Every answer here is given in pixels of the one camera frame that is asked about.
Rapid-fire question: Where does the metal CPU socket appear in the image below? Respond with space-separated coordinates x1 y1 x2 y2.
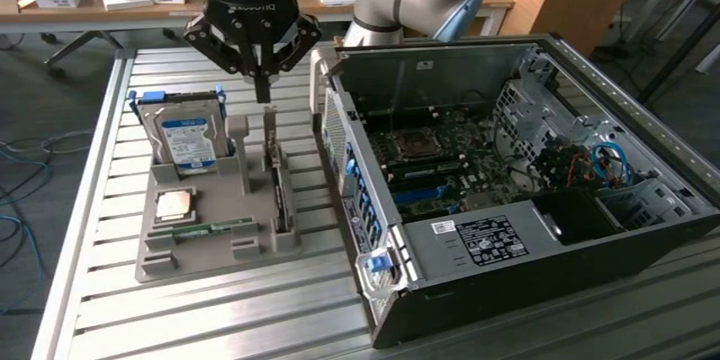
391 127 445 163

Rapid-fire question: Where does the blue data wire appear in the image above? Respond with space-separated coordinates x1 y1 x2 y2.
587 140 641 187

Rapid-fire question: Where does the blue case latch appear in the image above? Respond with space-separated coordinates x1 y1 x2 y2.
363 252 391 273

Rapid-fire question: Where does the silver CPU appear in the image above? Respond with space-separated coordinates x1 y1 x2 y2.
154 189 198 223

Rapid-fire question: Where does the blue floor cable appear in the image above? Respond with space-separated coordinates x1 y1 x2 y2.
0 140 54 317

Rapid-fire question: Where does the black open PC case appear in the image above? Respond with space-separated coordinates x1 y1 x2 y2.
306 32 720 351

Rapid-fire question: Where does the grey parts rack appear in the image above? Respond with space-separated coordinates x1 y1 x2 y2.
133 114 307 284

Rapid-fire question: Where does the grey power supply unit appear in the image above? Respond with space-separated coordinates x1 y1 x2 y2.
401 201 566 281

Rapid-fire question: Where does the blue expansion slot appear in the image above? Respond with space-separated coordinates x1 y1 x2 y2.
391 185 454 205

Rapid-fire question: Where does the hard disk with blue caddy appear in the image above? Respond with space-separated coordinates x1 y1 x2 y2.
126 85 230 175

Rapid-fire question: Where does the green RAM stick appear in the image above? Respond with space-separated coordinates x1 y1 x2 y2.
385 160 469 182
147 217 254 241

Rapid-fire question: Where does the silver disk bay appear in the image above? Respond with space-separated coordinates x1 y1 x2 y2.
594 178 693 230

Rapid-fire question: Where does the green graphics card black shroud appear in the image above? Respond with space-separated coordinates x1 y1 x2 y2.
261 104 298 237

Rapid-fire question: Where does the green motherboard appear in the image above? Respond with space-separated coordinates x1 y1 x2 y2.
363 113 543 225

